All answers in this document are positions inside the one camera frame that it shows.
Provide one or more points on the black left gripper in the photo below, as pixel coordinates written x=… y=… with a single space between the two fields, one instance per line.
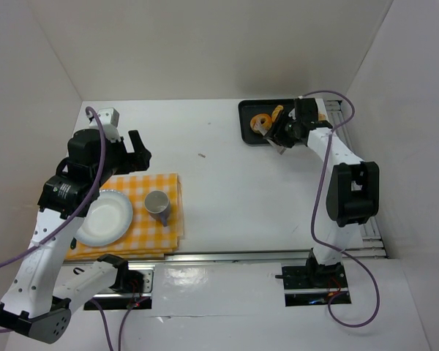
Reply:
x=129 y=154

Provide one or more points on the small oval bread roll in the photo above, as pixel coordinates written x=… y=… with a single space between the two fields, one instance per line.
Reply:
x=276 y=112

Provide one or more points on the black baking tray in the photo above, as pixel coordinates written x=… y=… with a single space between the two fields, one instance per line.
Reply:
x=251 y=111

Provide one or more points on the yellow checkered cloth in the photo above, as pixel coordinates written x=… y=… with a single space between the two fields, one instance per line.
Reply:
x=146 y=237

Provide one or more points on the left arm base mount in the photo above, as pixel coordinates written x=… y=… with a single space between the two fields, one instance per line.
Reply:
x=136 y=293

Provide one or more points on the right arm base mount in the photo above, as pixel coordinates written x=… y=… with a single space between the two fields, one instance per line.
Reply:
x=301 y=288

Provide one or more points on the glazed ring donut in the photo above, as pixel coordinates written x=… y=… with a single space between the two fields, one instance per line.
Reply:
x=261 y=116

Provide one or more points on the purple mug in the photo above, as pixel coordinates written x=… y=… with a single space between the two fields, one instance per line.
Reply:
x=158 y=205

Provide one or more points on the stainless steel tongs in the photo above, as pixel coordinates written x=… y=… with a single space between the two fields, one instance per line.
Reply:
x=263 y=129

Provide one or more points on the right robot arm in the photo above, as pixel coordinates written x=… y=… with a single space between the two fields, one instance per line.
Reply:
x=350 y=184

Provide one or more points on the white paper plate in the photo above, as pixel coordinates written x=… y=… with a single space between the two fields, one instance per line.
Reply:
x=108 y=219

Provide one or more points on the aluminium rail frame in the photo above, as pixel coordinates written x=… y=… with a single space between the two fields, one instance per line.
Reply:
x=372 y=243

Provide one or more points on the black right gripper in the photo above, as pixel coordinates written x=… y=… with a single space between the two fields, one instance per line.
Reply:
x=278 y=128

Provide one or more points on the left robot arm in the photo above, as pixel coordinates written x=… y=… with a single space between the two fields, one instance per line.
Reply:
x=34 y=306

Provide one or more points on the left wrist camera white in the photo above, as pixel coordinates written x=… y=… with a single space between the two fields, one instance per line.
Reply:
x=109 y=120

